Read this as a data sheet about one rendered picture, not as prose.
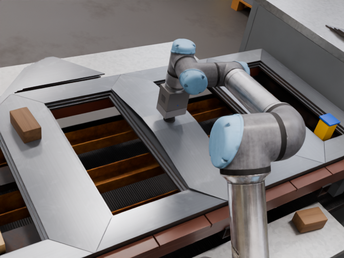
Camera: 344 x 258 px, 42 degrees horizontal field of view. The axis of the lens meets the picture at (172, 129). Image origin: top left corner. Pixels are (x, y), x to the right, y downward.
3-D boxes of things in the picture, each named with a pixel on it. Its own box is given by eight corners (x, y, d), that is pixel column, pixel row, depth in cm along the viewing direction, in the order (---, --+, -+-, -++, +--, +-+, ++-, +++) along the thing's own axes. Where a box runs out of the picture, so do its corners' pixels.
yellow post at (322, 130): (302, 154, 187) (319, 119, 175) (310, 151, 189) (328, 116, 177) (311, 162, 184) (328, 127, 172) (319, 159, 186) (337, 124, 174)
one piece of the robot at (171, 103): (180, 66, 152) (172, 104, 162) (157, 69, 148) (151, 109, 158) (195, 81, 146) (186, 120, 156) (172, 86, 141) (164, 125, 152)
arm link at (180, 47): (176, 50, 133) (169, 36, 139) (170, 80, 140) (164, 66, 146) (200, 50, 136) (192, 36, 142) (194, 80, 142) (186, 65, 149)
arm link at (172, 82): (163, 68, 145) (183, 64, 149) (160, 80, 148) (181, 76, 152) (174, 80, 140) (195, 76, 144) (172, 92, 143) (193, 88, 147)
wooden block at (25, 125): (9, 122, 148) (8, 110, 145) (27, 117, 152) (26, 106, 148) (24, 144, 142) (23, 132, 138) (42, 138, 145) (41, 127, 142)
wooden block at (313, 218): (300, 233, 153) (305, 224, 150) (291, 220, 157) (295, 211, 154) (323, 228, 157) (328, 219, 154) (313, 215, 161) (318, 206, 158)
